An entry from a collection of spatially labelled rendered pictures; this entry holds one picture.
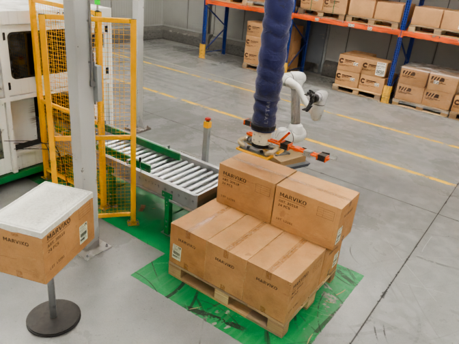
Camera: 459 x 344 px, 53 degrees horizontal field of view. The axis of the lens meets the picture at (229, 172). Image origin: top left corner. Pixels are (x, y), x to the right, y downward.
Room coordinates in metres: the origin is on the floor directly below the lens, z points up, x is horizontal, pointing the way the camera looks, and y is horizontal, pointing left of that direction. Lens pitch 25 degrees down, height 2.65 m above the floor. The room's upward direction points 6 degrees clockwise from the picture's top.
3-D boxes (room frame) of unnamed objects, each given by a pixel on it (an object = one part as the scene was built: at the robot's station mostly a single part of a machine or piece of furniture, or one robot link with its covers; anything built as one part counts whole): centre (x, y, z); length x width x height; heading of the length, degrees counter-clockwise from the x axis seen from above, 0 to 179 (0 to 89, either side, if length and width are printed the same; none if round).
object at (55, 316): (2.68, 1.24, 0.31); 0.40 x 0.40 x 0.62
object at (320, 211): (3.51, -0.77, 0.74); 0.60 x 0.40 x 0.40; 57
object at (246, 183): (3.85, -0.26, 0.74); 0.60 x 0.40 x 0.40; 57
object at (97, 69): (3.73, 1.22, 1.62); 0.20 x 0.05 x 0.30; 56
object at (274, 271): (3.45, -0.31, 0.34); 1.20 x 1.00 x 0.40; 56
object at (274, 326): (3.45, -0.31, 0.07); 1.20 x 1.00 x 0.14; 56
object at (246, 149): (3.77, -0.21, 1.13); 0.34 x 0.10 x 0.05; 57
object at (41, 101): (4.71, 1.80, 1.05); 1.17 x 0.10 x 2.10; 56
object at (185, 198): (4.46, 1.25, 0.50); 2.31 x 0.05 x 0.19; 56
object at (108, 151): (4.70, 1.51, 0.60); 1.60 x 0.10 x 0.09; 56
